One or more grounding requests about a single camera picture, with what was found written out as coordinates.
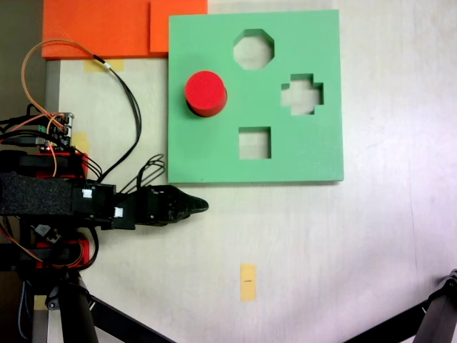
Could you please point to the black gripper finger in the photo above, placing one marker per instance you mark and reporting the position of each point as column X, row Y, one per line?
column 184, row 204

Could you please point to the red cylinder block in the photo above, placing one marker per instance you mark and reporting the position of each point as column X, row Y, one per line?
column 205, row 91

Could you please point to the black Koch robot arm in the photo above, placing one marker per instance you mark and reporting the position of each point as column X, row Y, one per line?
column 35, row 196

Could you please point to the red printed arm base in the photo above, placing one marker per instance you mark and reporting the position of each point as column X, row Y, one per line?
column 84, row 159

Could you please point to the raised orange block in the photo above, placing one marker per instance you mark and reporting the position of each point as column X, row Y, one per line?
column 178, row 21

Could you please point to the flat orange block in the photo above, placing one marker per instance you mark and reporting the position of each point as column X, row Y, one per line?
column 93, row 25

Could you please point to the green shape sorting board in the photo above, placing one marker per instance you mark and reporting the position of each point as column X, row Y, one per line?
column 214, row 160

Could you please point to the small yellow tape piece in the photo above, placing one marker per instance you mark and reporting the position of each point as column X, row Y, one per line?
column 82, row 141
column 40, row 302

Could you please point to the marked yellow tape strip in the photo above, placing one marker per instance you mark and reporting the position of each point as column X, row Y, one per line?
column 248, row 282

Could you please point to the small black circuit board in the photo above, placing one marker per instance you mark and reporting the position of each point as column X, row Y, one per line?
column 44, row 231

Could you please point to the black controller circuit board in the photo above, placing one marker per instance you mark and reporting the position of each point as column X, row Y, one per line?
column 59, row 134

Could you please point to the thin black tripod brace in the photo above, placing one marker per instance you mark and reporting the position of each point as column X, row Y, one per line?
column 125, row 321
column 392, row 321

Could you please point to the black tripod leg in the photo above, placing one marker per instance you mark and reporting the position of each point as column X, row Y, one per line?
column 439, row 314
column 76, row 314

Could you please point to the wide yellow tape strip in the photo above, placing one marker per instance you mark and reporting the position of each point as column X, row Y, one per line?
column 118, row 65

